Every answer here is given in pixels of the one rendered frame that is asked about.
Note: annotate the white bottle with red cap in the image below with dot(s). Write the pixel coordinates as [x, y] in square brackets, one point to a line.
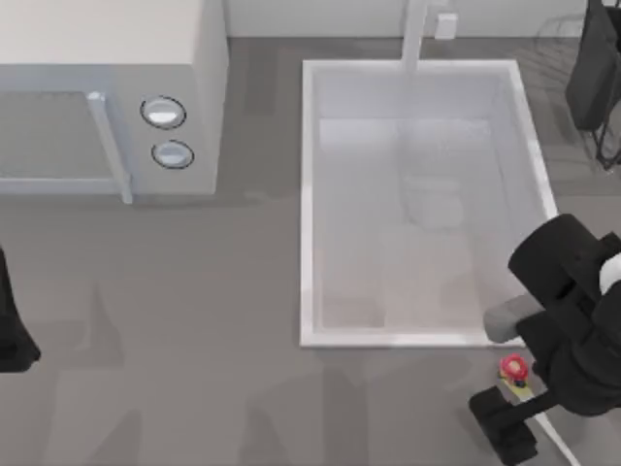
[514, 367]

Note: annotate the white sink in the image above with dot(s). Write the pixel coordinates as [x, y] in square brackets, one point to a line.
[422, 252]

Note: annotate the large microwave knob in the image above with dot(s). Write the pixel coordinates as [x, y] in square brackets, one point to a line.
[163, 112]

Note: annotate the black chair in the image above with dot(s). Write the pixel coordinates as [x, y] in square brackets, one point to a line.
[594, 73]

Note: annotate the white wall socket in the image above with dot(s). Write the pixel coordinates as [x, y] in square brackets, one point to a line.
[446, 25]

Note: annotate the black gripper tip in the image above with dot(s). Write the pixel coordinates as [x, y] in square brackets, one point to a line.
[14, 335]

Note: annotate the tall white tap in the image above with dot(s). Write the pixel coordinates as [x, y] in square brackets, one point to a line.
[413, 39]

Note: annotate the pale microwave oven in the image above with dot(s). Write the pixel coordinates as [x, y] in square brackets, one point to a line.
[204, 97]

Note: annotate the small microwave knob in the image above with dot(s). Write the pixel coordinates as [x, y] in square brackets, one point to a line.
[173, 154]

